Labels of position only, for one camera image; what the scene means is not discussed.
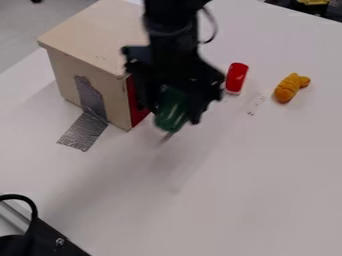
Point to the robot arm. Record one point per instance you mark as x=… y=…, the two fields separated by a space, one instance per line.
x=171 y=20

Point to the red toy can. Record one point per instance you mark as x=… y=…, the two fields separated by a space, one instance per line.
x=236 y=78

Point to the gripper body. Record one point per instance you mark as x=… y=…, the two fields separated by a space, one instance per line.
x=173 y=68

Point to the grey tape strip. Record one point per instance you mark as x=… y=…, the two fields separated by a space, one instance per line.
x=87 y=116

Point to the orange toy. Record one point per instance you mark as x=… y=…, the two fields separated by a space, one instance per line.
x=289 y=87

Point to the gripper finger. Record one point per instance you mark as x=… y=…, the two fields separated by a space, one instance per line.
x=149 y=100
x=202 y=106

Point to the cabinet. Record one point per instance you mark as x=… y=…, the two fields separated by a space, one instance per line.
x=87 y=56

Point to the green toy pepper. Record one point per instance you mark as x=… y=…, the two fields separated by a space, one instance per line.
x=171 y=111

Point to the drawer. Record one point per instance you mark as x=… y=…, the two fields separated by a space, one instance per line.
x=135 y=106

